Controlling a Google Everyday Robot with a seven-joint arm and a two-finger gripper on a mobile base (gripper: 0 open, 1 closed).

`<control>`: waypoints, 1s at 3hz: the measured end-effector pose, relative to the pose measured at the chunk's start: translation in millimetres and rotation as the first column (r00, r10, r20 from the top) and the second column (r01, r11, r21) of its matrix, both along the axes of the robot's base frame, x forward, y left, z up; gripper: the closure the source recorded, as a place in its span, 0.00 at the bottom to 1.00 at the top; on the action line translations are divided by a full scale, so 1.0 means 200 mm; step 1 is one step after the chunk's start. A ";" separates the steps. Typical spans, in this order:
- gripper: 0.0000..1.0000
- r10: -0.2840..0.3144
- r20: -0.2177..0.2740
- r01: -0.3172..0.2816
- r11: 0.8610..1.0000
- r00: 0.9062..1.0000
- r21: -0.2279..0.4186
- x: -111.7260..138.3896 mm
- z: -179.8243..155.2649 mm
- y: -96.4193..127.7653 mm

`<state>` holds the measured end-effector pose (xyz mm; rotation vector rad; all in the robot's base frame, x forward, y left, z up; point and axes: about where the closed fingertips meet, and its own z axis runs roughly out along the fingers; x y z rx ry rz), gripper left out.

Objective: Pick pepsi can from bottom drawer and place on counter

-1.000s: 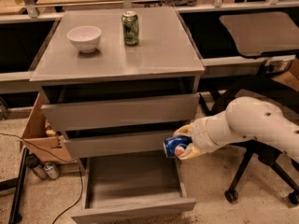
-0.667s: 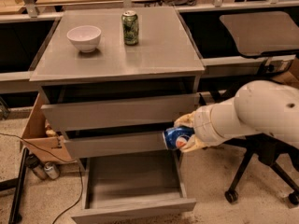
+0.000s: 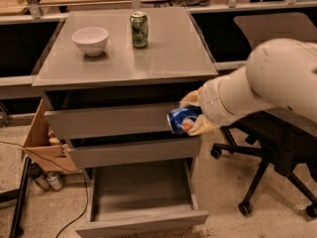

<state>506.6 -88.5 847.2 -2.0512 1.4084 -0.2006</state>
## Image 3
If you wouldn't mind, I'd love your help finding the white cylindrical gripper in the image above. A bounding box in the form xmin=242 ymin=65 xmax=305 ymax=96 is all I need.
xmin=179 ymin=72 xmax=255 ymax=136

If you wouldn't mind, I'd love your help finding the grey bottom drawer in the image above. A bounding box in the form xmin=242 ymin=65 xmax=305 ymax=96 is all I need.
xmin=76 ymin=159 xmax=208 ymax=238

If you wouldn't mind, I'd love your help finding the black floor cable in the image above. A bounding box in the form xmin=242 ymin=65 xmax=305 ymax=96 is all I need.
xmin=0 ymin=140 xmax=90 ymax=238

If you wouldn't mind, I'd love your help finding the black stand leg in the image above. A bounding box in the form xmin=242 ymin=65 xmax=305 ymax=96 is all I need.
xmin=0 ymin=157 xmax=32 ymax=238

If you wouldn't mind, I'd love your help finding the grey drawer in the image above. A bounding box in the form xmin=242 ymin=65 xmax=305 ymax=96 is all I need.
xmin=69 ymin=137 xmax=201 ymax=168
xmin=76 ymin=159 xmax=208 ymax=238
xmin=45 ymin=102 xmax=177 ymax=139

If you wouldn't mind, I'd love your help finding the grey drawer cabinet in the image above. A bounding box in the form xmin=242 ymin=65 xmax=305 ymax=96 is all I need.
xmin=32 ymin=6 xmax=219 ymax=171

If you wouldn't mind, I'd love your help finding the green soda can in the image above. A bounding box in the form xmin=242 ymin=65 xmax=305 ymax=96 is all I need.
xmin=130 ymin=11 xmax=149 ymax=48

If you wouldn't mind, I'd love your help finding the white ceramic bowl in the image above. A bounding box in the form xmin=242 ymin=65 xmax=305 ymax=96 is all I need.
xmin=71 ymin=27 xmax=109 ymax=56

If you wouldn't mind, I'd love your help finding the white spray can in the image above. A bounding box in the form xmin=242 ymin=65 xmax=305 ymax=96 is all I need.
xmin=47 ymin=172 xmax=63 ymax=190

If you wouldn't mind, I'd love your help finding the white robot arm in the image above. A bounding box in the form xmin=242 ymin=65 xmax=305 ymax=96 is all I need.
xmin=179 ymin=39 xmax=317 ymax=136

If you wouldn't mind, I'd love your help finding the brown cardboard box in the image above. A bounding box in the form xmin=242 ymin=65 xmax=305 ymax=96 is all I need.
xmin=24 ymin=100 xmax=79 ymax=175

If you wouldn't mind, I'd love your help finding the dark spray bottle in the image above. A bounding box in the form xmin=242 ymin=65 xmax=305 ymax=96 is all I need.
xmin=27 ymin=164 xmax=51 ymax=191

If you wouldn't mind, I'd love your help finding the grey middle drawer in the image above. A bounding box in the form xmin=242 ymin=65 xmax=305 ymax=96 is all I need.
xmin=69 ymin=137 xmax=201 ymax=168

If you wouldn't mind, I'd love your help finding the black office chair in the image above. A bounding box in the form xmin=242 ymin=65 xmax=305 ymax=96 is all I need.
xmin=211 ymin=12 xmax=316 ymax=218

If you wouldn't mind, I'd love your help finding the blue pepsi can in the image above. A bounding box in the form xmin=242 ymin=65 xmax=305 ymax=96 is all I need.
xmin=166 ymin=106 xmax=202 ymax=135

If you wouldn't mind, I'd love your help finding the grey top drawer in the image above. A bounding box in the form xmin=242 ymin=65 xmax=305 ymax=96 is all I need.
xmin=45 ymin=102 xmax=177 ymax=139

